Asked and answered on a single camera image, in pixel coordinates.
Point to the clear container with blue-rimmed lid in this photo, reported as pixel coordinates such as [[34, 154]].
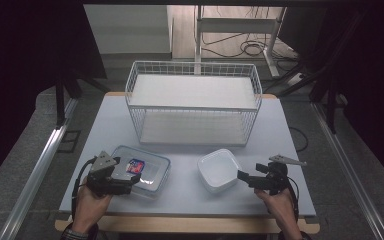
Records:
[[145, 171]]

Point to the white square container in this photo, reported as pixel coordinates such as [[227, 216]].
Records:
[[218, 170]]

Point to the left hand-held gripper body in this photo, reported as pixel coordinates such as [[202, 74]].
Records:
[[104, 168]]

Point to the black floor bracket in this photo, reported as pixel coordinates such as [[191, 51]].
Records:
[[69, 141]]

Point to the white metal desk frame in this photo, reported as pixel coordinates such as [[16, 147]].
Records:
[[236, 25]]

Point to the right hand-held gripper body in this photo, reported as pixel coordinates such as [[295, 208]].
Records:
[[273, 176]]

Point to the white cabinet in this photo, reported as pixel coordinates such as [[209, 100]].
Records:
[[126, 28]]

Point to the black stand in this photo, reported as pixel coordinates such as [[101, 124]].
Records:
[[60, 103], [330, 106]]

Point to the aluminium rail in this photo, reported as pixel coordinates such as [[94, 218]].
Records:
[[33, 176], [346, 166]]

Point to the person's right hand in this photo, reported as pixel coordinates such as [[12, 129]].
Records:
[[278, 206]]

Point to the black curtain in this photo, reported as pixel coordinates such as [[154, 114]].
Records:
[[373, 66], [23, 66]]

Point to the person's left hand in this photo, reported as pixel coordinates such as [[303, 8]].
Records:
[[90, 206]]

